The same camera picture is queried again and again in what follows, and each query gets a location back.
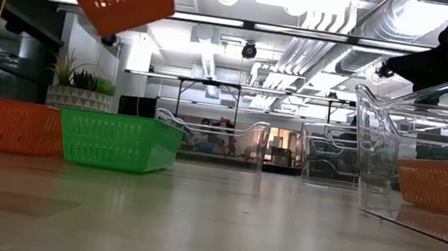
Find green plastic basket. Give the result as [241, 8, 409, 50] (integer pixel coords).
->
[54, 106, 187, 180]

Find large clear plastic bin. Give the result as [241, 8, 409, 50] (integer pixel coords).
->
[337, 47, 448, 251]

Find dark green succulent plant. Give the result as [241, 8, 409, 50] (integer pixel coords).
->
[70, 67, 99, 93]

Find bright green bushy plant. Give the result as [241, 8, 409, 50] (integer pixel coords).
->
[94, 77, 118, 98]

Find black box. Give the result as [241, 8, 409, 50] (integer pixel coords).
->
[116, 94, 159, 120]

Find red desk item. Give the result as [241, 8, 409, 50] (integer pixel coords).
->
[210, 116, 236, 130]

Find black ceiling camera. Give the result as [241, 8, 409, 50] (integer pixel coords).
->
[240, 39, 259, 61]
[99, 31, 119, 48]
[374, 60, 396, 81]

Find silver ceiling duct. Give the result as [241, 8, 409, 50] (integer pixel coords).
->
[335, 0, 448, 87]

